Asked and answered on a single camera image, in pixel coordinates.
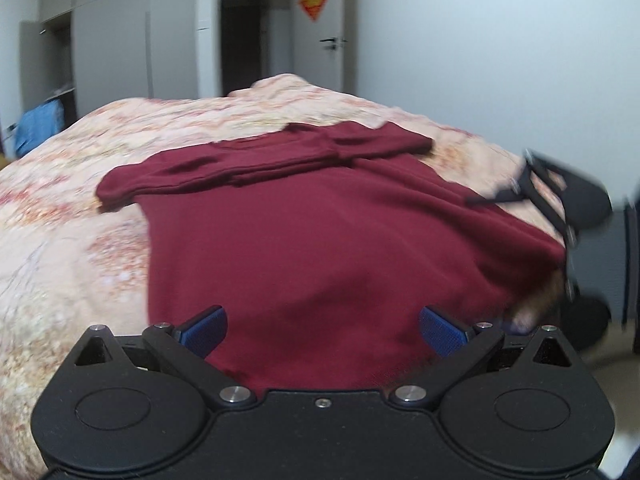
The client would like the dark red knit sweater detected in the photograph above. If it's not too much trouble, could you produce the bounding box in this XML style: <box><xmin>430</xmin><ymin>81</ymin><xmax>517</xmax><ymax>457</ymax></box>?
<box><xmin>96</xmin><ymin>122</ymin><xmax>564</xmax><ymax>391</ymax></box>

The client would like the white bedroom door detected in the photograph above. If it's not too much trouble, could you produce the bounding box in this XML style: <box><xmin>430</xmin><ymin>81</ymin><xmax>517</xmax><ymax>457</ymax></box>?
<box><xmin>292</xmin><ymin>0</ymin><xmax>358</xmax><ymax>94</ymax></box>

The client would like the blue clothes pile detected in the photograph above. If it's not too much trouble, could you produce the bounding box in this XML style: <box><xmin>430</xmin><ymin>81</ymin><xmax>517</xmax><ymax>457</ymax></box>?
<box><xmin>14</xmin><ymin>99</ymin><xmax>64</xmax><ymax>158</ymax></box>

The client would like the person's right hand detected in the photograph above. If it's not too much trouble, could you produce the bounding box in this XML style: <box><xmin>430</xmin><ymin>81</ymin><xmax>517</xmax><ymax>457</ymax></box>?
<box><xmin>502</xmin><ymin>271</ymin><xmax>566</xmax><ymax>335</ymax></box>

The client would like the floral peach bed quilt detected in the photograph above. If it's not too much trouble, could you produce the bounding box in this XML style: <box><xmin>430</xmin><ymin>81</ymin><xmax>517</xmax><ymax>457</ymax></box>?
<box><xmin>1</xmin><ymin>75</ymin><xmax>563</xmax><ymax>479</ymax></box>

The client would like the grey built-in wardrobe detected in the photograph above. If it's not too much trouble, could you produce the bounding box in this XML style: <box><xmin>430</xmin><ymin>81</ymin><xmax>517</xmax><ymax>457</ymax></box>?
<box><xmin>18</xmin><ymin>0</ymin><xmax>221</xmax><ymax>116</ymax></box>

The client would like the black door handle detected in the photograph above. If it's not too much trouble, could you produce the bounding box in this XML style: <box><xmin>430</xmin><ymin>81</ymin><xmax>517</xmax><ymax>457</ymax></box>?
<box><xmin>320</xmin><ymin>37</ymin><xmax>347</xmax><ymax>51</ymax></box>

